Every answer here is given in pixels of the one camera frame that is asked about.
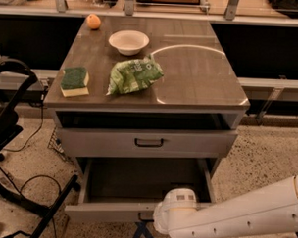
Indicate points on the grey drawer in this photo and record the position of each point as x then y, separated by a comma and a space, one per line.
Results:
128, 190
143, 143

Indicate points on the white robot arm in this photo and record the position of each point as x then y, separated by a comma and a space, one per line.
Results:
268, 210

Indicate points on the grey drawer cabinet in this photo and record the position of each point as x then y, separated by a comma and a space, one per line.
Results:
199, 89

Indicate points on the grey top drawer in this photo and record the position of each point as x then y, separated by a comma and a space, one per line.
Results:
143, 143

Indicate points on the green chip bag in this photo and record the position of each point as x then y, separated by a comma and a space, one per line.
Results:
133, 75

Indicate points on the white bowl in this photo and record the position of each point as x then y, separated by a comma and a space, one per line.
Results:
129, 42

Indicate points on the green yellow sponge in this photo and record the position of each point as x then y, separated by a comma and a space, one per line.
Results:
74, 82

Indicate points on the blue tape cross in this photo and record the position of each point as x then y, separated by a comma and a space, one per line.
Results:
142, 230

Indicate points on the orange fruit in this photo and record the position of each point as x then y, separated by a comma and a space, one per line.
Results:
93, 21

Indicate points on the wire basket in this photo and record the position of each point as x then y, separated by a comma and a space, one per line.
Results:
55, 145

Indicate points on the black chair frame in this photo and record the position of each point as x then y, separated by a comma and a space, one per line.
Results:
9, 129

